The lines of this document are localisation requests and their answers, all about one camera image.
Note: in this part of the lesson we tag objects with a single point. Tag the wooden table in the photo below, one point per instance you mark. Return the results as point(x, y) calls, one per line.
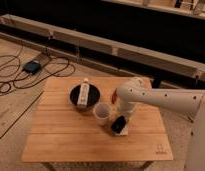
point(60, 133)

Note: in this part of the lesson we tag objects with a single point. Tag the black eraser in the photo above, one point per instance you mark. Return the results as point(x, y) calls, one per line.
point(118, 125)

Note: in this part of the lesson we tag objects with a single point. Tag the translucent plastic cup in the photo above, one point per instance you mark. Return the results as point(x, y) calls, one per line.
point(102, 113)

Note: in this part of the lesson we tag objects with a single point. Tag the black bowl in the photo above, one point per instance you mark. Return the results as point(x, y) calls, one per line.
point(93, 97)

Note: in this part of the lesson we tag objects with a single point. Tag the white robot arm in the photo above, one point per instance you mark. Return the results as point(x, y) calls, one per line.
point(186, 101)

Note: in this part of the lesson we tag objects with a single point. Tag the long wooden beam frame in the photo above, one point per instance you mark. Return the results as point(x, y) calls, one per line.
point(103, 54)

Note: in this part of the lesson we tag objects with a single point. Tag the white sponge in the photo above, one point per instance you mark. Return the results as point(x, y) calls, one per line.
point(124, 131)

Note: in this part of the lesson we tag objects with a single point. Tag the small red brown object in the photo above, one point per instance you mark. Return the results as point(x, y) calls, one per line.
point(114, 97)

